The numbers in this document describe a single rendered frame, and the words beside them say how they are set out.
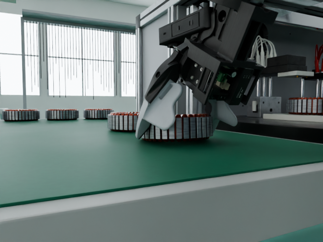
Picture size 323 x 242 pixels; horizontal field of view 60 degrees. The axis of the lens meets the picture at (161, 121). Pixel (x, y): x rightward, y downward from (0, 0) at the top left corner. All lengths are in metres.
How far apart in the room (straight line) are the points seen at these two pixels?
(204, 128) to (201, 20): 0.14
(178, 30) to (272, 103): 0.46
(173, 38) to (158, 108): 0.10
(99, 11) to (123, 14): 0.59
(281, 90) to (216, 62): 0.73
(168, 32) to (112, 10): 7.06
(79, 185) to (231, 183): 0.11
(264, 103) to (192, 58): 0.46
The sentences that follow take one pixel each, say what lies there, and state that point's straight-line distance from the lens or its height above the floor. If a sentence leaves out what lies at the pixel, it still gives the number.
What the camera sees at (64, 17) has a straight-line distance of 3.98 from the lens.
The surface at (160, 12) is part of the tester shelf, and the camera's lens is 0.88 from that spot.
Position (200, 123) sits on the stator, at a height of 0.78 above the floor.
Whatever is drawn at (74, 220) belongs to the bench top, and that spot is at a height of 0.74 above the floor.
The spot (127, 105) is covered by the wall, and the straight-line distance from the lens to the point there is 7.21.
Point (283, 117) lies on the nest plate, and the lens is 0.67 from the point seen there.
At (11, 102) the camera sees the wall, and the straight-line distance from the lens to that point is 6.82.
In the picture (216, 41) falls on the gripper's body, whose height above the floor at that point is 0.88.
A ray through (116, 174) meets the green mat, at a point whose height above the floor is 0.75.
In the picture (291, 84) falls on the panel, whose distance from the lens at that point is 1.06.
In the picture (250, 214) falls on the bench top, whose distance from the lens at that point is 0.23.
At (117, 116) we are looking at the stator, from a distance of 0.55.
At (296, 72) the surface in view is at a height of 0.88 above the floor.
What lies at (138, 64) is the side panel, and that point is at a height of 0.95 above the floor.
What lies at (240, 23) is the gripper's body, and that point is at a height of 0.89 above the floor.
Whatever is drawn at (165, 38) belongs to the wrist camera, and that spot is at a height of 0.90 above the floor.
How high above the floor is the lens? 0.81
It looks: 4 degrees down
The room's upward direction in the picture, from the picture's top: straight up
